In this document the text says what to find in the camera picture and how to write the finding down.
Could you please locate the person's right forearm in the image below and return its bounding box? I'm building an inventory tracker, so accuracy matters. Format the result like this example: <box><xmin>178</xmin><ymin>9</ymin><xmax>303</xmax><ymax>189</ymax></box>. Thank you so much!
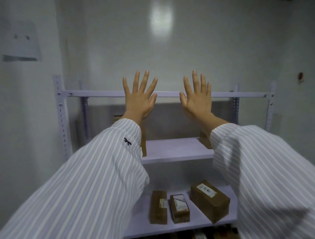
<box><xmin>200</xmin><ymin>111</ymin><xmax>315</xmax><ymax>239</ymax></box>

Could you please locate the large brown parcel white label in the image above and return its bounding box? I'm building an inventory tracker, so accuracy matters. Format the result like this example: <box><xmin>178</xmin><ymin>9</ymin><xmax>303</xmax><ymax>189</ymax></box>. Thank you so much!
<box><xmin>190</xmin><ymin>179</ymin><xmax>231</xmax><ymax>224</ymax></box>

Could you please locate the short brown parcel white label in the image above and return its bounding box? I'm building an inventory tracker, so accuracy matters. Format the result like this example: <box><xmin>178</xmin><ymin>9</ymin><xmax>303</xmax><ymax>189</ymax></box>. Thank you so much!
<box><xmin>169</xmin><ymin>194</ymin><xmax>190</xmax><ymax>224</ymax></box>

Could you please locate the small brown cardboard parcel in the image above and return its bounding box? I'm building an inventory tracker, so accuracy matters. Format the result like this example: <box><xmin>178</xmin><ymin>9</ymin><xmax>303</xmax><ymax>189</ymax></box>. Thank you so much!
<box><xmin>199</xmin><ymin>130</ymin><xmax>213</xmax><ymax>150</ymax></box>

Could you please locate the white paper wall notice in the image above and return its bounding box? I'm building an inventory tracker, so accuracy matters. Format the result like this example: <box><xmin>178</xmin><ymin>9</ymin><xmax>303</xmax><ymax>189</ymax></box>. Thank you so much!
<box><xmin>2</xmin><ymin>21</ymin><xmax>42</xmax><ymax>62</ymax></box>

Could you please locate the narrow brown taped parcel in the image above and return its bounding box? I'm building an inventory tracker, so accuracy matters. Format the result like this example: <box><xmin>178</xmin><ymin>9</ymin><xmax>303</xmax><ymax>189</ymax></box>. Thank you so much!
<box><xmin>149</xmin><ymin>190</ymin><xmax>168</xmax><ymax>225</ymax></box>

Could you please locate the person's right hand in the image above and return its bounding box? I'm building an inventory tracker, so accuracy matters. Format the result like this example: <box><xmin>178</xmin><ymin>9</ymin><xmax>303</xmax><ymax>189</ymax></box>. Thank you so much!
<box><xmin>179</xmin><ymin>70</ymin><xmax>217</xmax><ymax>126</ymax></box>

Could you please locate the tall brown cardboard parcel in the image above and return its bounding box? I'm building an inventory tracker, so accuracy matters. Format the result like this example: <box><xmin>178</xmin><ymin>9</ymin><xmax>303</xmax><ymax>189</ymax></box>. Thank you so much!
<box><xmin>113</xmin><ymin>115</ymin><xmax>147</xmax><ymax>157</ymax></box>

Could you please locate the pale purple metal shelving unit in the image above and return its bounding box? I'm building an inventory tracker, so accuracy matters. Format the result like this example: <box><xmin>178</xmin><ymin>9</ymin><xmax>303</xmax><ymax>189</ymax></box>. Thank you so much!
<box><xmin>53</xmin><ymin>75</ymin><xmax>276</xmax><ymax>239</ymax></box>

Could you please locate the person's left hand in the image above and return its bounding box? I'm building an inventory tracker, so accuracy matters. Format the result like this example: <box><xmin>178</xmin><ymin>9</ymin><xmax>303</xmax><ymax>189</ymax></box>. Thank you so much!
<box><xmin>122</xmin><ymin>70</ymin><xmax>158</xmax><ymax>123</ymax></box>

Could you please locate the person's left forearm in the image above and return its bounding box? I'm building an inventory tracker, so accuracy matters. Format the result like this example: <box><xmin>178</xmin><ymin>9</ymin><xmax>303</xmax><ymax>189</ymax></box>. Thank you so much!
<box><xmin>0</xmin><ymin>111</ymin><xmax>150</xmax><ymax>239</ymax></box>

